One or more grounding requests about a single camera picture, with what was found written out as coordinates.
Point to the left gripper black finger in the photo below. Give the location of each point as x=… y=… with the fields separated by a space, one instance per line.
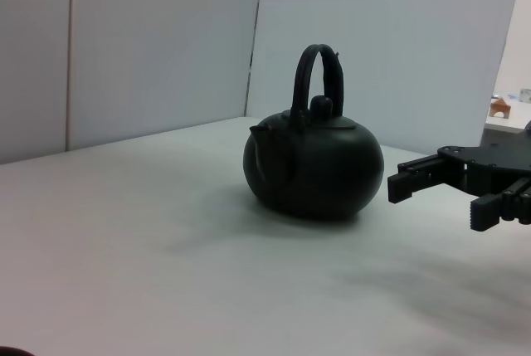
x=400 y=186
x=485 y=213

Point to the black cast iron teapot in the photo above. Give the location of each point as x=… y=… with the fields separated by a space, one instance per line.
x=323 y=173

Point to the small dark teacup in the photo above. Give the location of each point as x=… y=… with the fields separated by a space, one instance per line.
x=12 y=352

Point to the white background table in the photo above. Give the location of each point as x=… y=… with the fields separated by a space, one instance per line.
x=514 y=123

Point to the small wooden house block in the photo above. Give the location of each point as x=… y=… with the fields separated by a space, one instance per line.
x=500 y=110

